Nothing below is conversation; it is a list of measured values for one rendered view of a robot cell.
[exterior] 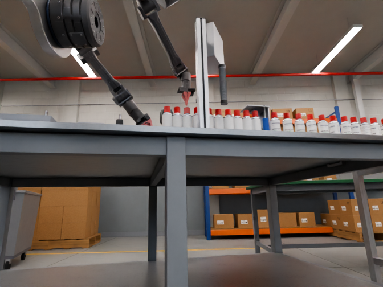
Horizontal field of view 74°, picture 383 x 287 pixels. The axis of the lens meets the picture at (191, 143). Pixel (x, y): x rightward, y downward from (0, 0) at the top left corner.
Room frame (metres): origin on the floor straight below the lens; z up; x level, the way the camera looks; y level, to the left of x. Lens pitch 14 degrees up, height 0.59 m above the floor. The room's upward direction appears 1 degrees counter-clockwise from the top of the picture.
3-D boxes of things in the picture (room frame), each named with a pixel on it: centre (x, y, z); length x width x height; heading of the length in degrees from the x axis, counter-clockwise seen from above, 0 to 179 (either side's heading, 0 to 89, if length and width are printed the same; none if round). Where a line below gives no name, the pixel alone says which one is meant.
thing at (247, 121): (1.29, -0.30, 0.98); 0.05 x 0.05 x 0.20
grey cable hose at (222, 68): (1.16, -0.17, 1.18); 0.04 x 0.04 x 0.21
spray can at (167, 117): (1.21, 0.12, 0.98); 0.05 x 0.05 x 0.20
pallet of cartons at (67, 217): (4.53, 2.28, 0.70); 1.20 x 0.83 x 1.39; 96
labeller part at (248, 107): (1.41, -0.38, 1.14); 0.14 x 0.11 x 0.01; 102
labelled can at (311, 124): (1.38, -0.68, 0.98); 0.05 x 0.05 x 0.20
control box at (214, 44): (1.17, -0.11, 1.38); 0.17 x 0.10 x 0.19; 157
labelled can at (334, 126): (1.41, -0.83, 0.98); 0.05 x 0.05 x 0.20
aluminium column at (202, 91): (1.09, -0.06, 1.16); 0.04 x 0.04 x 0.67; 12
